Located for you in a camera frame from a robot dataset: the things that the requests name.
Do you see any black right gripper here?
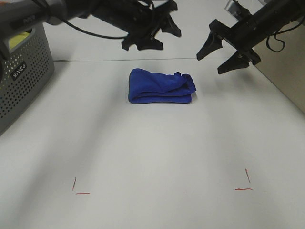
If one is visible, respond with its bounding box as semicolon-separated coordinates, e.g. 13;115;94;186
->
196;20;261;74

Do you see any yellow cloth in basket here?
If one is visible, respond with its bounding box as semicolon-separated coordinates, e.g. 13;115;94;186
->
9;31;31;50

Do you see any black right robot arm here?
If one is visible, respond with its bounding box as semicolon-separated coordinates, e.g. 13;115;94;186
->
196;0;305;74

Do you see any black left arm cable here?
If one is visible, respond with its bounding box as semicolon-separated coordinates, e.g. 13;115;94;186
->
33;0;163;40

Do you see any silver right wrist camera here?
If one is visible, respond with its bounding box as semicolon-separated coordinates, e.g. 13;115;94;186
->
224;0;252;21

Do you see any grey perforated basket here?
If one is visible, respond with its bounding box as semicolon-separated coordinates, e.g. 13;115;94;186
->
0;25;54;134

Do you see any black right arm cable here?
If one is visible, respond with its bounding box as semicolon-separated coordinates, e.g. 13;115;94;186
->
265;16;305;53

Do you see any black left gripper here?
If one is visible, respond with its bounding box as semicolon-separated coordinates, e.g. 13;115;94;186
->
95;0;182;51

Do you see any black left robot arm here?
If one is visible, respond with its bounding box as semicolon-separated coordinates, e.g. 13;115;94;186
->
0;0;182;60

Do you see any blue towel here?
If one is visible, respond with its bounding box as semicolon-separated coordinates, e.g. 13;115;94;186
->
128;68;196;104

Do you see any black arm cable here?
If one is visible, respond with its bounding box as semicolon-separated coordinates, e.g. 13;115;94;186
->
265;16;305;53
33;0;163;40

